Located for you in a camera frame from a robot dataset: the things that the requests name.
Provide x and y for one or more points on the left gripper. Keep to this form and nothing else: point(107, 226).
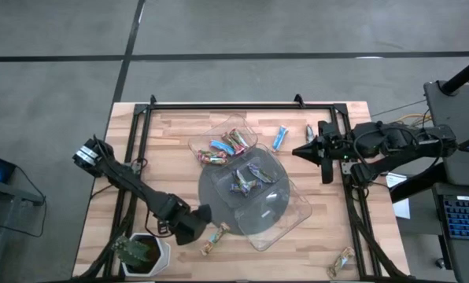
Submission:
point(191, 230)

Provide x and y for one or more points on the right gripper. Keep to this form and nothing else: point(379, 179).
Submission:
point(334, 147)

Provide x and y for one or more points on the silver blue granola bar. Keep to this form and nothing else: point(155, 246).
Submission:
point(309, 133)

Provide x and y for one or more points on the blue white granola bar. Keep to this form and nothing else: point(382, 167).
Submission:
point(280, 137)

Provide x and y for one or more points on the red green granola bar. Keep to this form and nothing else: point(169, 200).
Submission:
point(209, 153)
point(213, 160)
point(234, 144)

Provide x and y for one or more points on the blue red-ended granola bar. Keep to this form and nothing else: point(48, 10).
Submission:
point(222, 147)

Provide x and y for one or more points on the tan green granola bar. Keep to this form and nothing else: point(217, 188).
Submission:
point(341, 262)

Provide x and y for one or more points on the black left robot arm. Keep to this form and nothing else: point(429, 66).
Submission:
point(132, 182)

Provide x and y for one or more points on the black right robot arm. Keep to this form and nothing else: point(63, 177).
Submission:
point(396, 145)

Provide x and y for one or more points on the white hexagonal plant pot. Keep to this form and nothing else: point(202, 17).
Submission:
point(161, 251)

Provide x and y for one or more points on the round grey woven placemat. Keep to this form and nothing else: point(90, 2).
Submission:
point(218, 204)

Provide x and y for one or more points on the green cactus plant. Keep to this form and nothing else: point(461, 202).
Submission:
point(132, 251)

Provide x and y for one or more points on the white paper sheet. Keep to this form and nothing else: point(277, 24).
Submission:
point(403, 208)

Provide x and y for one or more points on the black support beam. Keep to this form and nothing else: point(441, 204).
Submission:
point(415, 190)

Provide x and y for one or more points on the grey equipment stand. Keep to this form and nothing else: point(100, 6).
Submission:
point(455, 106)

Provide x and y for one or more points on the backlit keyboard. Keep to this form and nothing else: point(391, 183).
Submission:
point(466, 218)

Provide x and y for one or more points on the black caster wheel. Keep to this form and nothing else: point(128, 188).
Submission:
point(440, 263)

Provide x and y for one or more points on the black pole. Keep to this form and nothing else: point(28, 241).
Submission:
point(464, 74)

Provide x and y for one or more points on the grey metal cart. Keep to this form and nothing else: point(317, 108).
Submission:
point(22, 195)

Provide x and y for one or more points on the black aluminium table frame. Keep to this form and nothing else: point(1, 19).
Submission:
point(238, 106)

